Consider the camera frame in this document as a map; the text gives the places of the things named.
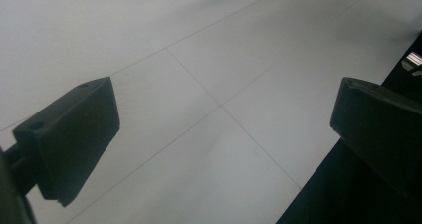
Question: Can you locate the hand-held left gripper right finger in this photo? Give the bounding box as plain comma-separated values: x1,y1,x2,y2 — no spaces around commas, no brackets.
329,77,422,198

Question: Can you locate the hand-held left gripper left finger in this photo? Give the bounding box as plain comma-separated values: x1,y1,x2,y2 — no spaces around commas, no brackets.
4,77,121,208

